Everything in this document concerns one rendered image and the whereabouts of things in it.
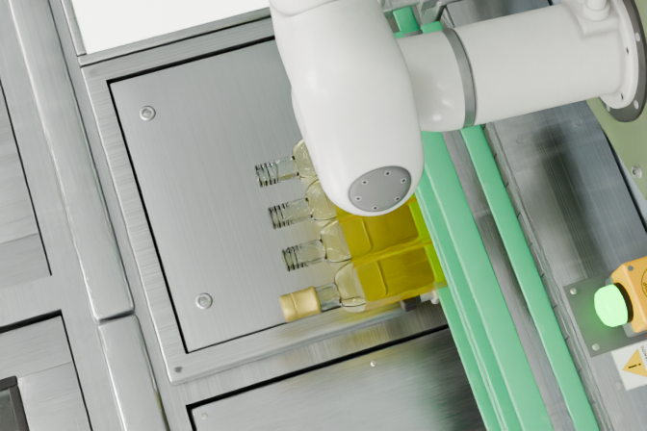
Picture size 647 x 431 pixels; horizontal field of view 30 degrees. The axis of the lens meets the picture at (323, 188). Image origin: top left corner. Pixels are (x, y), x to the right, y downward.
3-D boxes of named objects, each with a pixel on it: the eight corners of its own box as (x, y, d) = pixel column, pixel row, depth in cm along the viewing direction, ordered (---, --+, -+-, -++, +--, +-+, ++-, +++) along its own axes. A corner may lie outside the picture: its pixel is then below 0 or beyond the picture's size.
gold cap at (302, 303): (314, 285, 147) (279, 294, 146) (323, 313, 147) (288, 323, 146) (311, 286, 150) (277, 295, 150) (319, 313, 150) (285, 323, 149)
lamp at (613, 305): (609, 288, 133) (584, 295, 133) (621, 277, 129) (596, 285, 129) (626, 326, 132) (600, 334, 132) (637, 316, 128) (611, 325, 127)
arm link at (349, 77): (346, -107, 102) (401, 4, 91) (388, 95, 119) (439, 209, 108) (239, -73, 102) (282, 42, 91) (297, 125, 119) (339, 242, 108)
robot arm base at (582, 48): (593, -74, 114) (437, -40, 112) (652, -1, 105) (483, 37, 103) (582, 56, 125) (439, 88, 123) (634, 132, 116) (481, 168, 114)
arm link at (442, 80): (440, 2, 115) (276, 38, 113) (488, 88, 106) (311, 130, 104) (440, 79, 122) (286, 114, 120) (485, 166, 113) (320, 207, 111)
